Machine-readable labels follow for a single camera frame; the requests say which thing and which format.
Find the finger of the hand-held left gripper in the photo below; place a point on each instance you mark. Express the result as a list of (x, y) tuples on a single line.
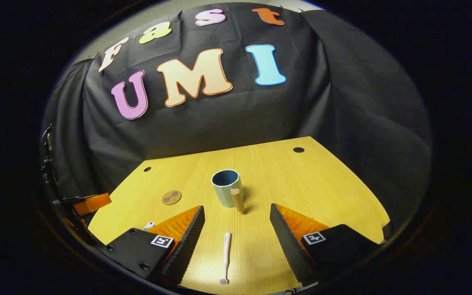
[(94, 203)]

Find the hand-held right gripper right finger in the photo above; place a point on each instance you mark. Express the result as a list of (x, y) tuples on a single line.
[(289, 241)]

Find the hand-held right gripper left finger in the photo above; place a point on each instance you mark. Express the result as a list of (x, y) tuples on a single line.
[(189, 241)]

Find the white toothpaste tube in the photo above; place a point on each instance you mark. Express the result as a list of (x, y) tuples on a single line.
[(148, 225)]

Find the round wooden coaster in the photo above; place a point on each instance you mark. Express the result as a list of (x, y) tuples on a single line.
[(171, 197)]

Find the yellow wooden desktop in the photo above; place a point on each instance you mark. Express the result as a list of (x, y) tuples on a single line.
[(309, 184)]

